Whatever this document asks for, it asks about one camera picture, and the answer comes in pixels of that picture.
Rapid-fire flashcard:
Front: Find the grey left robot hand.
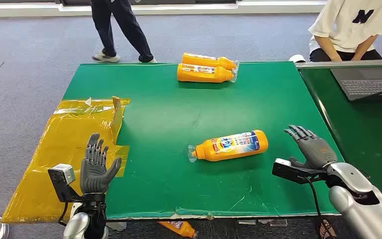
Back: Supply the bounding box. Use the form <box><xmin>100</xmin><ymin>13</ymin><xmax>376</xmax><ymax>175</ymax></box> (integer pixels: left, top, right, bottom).
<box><xmin>80</xmin><ymin>132</ymin><xmax>122</xmax><ymax>195</ymax></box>

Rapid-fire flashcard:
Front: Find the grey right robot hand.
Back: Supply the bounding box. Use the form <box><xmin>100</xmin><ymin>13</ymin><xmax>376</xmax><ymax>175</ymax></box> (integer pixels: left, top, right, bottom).
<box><xmin>284</xmin><ymin>124</ymin><xmax>339</xmax><ymax>170</ymax></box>

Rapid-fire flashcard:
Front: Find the orange bottle with blue label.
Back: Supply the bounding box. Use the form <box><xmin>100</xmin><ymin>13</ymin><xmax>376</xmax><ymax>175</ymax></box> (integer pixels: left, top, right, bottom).
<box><xmin>188</xmin><ymin>129</ymin><xmax>269</xmax><ymax>163</ymax></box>

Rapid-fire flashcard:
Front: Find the orange bottle under table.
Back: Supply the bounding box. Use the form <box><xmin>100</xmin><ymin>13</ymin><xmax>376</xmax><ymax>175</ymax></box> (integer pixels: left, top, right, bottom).
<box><xmin>157</xmin><ymin>221</ymin><xmax>199</xmax><ymax>239</ymax></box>

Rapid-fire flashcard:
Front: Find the orange bottle in clear wrap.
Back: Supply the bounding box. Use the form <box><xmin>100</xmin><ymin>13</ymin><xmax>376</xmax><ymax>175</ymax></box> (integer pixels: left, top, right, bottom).
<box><xmin>177</xmin><ymin>63</ymin><xmax>239</xmax><ymax>84</ymax></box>
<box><xmin>181</xmin><ymin>52</ymin><xmax>238</xmax><ymax>71</ymax></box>

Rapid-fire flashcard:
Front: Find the white table leg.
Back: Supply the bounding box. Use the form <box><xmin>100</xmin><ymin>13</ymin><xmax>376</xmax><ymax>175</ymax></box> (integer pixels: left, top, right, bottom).
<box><xmin>106</xmin><ymin>222</ymin><xmax>127</xmax><ymax>232</ymax></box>

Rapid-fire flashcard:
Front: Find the person's foot in sandal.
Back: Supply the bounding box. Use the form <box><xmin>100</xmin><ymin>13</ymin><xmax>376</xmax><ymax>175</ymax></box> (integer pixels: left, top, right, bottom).
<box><xmin>316</xmin><ymin>219</ymin><xmax>337</xmax><ymax>239</ymax></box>

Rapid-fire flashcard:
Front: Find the dark grey laptop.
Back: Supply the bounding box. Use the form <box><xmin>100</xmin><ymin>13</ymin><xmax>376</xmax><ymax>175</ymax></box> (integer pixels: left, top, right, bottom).
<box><xmin>330</xmin><ymin>66</ymin><xmax>382</xmax><ymax>102</ymax></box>

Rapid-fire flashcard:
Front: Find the green work table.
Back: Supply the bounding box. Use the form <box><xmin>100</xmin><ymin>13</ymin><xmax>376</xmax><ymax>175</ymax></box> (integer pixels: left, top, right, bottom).
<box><xmin>62</xmin><ymin>61</ymin><xmax>345</xmax><ymax>221</ymax></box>

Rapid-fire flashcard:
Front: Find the seated person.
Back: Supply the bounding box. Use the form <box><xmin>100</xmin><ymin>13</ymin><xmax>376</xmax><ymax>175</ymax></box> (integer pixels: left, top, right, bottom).
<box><xmin>308</xmin><ymin>0</ymin><xmax>382</xmax><ymax>63</ymax></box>

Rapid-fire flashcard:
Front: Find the walking person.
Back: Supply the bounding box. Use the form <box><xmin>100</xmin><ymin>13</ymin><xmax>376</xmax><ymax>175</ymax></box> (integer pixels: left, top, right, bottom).
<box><xmin>90</xmin><ymin>0</ymin><xmax>157</xmax><ymax>64</ymax></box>

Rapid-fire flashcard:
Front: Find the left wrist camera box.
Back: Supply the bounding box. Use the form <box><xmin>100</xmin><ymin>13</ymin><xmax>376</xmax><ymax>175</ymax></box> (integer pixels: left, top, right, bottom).
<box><xmin>47</xmin><ymin>164</ymin><xmax>80</xmax><ymax>203</ymax></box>

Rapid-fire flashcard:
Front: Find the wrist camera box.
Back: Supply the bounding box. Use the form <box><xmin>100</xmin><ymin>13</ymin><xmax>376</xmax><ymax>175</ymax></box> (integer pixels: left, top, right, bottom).
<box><xmin>272</xmin><ymin>158</ymin><xmax>327</xmax><ymax>185</ymax></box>
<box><xmin>47</xmin><ymin>164</ymin><xmax>80</xmax><ymax>203</ymax></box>

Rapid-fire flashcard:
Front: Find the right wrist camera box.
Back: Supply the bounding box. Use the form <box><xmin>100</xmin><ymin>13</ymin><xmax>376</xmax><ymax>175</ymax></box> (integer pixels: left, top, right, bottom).
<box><xmin>272</xmin><ymin>158</ymin><xmax>327</xmax><ymax>185</ymax></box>

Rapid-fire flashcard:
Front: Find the black camera cable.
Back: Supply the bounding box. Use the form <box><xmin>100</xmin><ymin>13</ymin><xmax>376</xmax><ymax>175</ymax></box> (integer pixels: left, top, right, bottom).
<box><xmin>298</xmin><ymin>176</ymin><xmax>327</xmax><ymax>239</ymax></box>

